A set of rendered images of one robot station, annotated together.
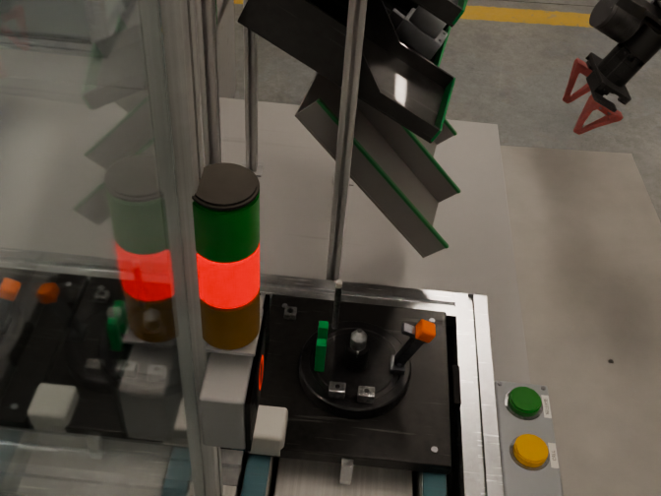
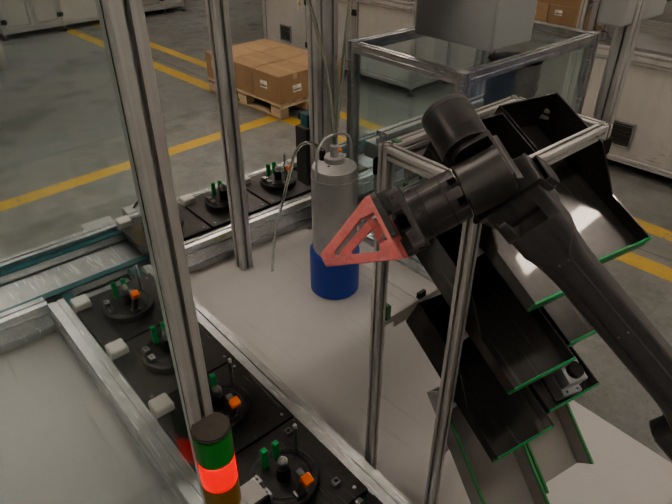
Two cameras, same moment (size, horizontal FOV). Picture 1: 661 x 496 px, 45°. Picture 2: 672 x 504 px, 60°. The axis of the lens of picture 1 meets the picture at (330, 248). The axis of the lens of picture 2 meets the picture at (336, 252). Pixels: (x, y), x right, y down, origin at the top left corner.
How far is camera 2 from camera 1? 0.51 m
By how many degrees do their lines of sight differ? 38
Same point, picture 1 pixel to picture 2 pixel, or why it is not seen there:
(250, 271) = (215, 477)
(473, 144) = (650, 478)
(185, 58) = (181, 364)
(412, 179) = (517, 477)
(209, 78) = (375, 346)
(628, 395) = not seen: outside the picture
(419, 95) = (514, 424)
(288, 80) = not seen: hidden behind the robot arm
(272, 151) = not seen: hidden behind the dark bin
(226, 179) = (213, 425)
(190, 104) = (187, 383)
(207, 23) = (375, 317)
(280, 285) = (386, 491)
